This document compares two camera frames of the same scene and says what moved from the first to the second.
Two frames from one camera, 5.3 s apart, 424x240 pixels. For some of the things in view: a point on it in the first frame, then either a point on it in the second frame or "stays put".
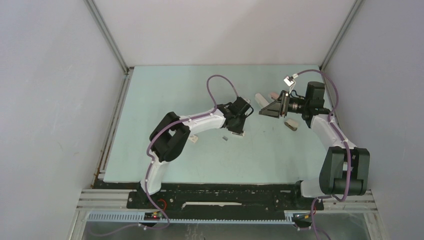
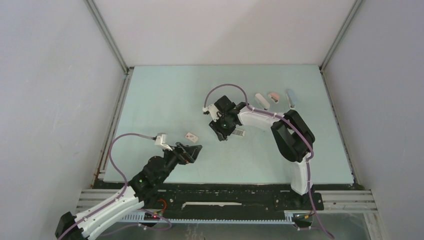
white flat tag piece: [193, 138] stays put
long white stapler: [260, 100] stays put
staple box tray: [242, 134] stays put
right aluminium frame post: [337, 40] stays put
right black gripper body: [285, 103] -> [222, 127]
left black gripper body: [237, 126] -> [181, 158]
